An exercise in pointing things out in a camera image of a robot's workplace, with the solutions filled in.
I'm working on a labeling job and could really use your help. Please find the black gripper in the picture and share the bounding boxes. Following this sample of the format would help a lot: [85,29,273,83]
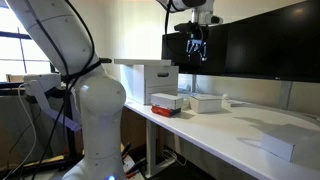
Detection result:
[185,29,209,63]

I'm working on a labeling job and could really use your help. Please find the small plain white box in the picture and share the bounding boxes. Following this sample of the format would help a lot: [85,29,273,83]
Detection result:
[260,123,320,168]

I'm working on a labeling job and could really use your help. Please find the big white storage box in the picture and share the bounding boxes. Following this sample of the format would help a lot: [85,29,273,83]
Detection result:
[119,64,180,106]

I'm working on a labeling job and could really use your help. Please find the white storage box lid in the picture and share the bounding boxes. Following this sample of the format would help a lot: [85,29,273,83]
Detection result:
[113,58,173,67]

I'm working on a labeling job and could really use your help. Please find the square white labelled box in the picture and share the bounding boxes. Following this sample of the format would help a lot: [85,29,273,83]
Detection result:
[188,94,223,115]

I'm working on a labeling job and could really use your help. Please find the long white carton box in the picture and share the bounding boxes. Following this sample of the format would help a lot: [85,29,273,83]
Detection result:
[150,92,184,110]

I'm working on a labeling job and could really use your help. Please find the flat red box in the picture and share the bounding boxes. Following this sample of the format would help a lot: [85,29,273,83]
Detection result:
[150,105,183,118]

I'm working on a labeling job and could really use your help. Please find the small beige box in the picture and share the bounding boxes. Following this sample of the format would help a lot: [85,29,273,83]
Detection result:
[5,73,25,83]

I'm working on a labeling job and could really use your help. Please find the black computer monitor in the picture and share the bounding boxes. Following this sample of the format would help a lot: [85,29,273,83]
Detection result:
[161,24,231,76]
[223,0,320,84]

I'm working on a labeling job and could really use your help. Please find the angular grey monitor stand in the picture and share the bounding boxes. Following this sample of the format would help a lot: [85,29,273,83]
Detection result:
[177,73,199,101]

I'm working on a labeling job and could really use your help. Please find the white desk leg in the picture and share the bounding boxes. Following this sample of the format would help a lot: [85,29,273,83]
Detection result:
[145,119,176,178]

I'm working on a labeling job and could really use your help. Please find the thick black stand pole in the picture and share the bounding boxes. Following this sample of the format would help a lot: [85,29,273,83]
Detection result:
[49,61,77,161]

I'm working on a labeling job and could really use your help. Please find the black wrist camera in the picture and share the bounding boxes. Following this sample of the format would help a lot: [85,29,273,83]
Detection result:
[173,21,203,33]

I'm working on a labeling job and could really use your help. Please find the thin white cables under desk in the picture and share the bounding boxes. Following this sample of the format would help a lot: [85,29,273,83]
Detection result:
[162,148,188,168]

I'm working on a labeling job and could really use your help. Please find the black handled tool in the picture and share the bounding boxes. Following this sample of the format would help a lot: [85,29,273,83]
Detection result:
[120,142,132,158]

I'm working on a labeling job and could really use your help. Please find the blue handled tool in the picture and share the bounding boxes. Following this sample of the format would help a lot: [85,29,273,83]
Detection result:
[125,157,148,174]

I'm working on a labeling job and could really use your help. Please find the red handled tool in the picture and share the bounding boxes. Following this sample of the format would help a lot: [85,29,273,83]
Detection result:
[125,169,141,178]

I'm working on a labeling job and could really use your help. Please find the white angled bracket stand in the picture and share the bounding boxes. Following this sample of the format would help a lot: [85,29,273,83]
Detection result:
[23,73,83,133]

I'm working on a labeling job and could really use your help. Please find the window with dark frame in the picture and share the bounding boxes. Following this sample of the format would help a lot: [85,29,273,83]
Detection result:
[0,0,56,83]

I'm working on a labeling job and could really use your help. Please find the white cable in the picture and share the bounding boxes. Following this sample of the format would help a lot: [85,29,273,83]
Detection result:
[3,83,38,180]

